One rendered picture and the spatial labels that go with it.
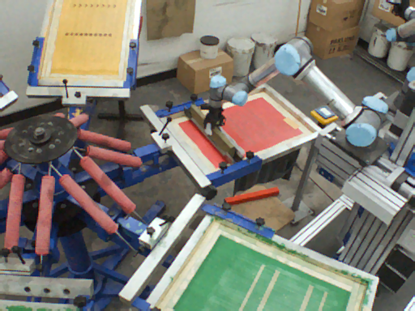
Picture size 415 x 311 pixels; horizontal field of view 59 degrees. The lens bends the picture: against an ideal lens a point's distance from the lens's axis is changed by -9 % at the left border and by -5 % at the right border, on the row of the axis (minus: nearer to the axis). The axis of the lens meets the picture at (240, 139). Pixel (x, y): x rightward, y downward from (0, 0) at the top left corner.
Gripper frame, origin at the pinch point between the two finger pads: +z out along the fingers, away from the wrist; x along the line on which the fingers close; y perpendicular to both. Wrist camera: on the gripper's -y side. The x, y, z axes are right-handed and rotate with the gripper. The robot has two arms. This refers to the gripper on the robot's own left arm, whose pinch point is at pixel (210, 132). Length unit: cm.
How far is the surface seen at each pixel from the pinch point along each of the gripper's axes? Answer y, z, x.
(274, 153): 28.7, 1.5, 21.8
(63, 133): 2, -30, -75
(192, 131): -10.1, 5.4, -5.3
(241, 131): 2.7, 5.2, 19.6
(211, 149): 7.3, 5.2, -3.8
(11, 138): -5, -30, -96
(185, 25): -195, 40, 93
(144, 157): 3.4, -1.8, -40.2
